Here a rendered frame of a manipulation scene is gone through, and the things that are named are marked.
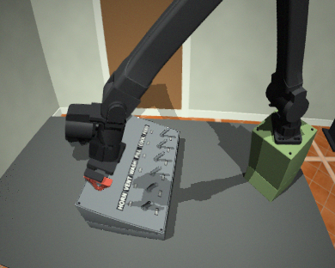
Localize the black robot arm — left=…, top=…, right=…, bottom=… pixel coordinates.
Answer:
left=65, top=0, right=309, bottom=161

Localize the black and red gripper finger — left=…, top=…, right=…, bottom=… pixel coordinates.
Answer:
left=84, top=176, right=113, bottom=191

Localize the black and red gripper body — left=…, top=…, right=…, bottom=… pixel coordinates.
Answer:
left=84, top=136, right=126, bottom=183

